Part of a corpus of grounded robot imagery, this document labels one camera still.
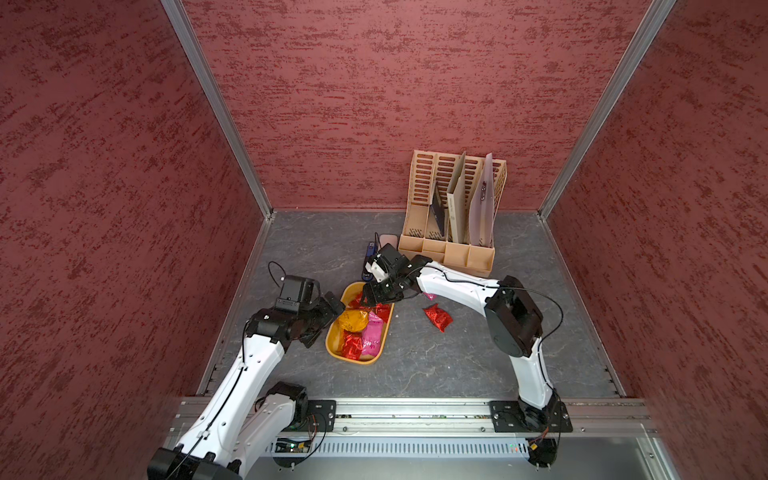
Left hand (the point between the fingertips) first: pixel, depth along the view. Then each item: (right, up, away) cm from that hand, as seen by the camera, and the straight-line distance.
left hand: (335, 322), depth 78 cm
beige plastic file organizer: (+25, +23, +23) cm, 41 cm away
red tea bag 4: (+30, -2, +12) cm, 32 cm away
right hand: (+9, +2, +10) cm, 13 cm away
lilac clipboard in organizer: (+50, +33, +36) cm, 70 cm away
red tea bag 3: (+4, +3, +11) cm, 12 cm away
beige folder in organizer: (+36, +34, +14) cm, 51 cm away
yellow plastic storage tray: (-1, -7, +8) cm, 10 cm away
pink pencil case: (+14, +23, +31) cm, 41 cm away
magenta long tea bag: (+10, -5, +5) cm, 12 cm away
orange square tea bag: (+4, -1, +6) cm, 8 cm away
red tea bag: (+4, -7, +3) cm, 9 cm away
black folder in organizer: (+31, +33, +19) cm, 49 cm away
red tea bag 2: (+13, +1, +10) cm, 16 cm away
